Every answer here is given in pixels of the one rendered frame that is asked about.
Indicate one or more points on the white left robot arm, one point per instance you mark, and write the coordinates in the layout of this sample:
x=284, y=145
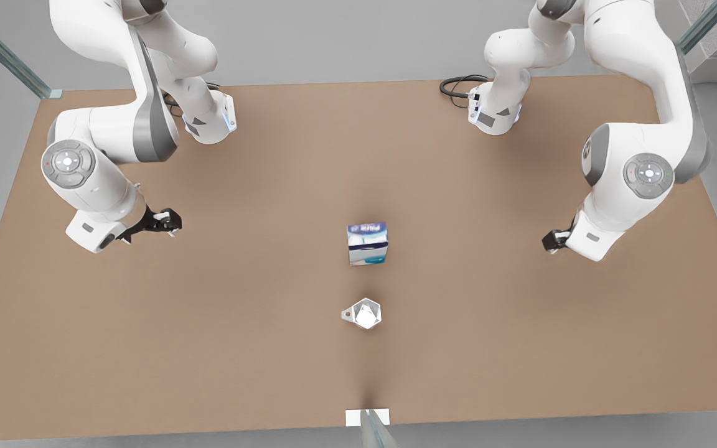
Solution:
x=638, y=130

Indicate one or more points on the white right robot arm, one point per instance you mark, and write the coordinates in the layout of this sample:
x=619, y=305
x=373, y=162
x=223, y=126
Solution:
x=103, y=124

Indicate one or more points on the blue and white carton box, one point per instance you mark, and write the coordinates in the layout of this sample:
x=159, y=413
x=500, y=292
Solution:
x=368, y=243

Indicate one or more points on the white faceted cup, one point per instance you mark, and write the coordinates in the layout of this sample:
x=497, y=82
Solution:
x=363, y=313

